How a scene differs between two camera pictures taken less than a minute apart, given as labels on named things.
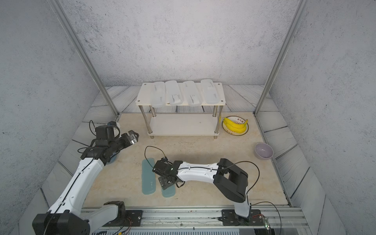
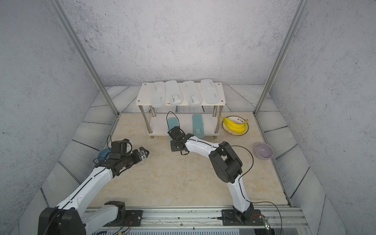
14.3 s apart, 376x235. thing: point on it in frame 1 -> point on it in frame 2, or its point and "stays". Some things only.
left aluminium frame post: [84, 55] stays
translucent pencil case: [211, 94] stays
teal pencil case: [149, 186] -> [172, 122]
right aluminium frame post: [280, 57] stays
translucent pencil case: [193, 95] stays
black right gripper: [163, 182] -> [172, 146]
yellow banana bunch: [239, 128] stays
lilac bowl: [264, 151] stays
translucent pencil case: [173, 94] stays
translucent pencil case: [158, 94] stays
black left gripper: [128, 141] -> [139, 158]
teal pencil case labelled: [169, 192] -> [198, 126]
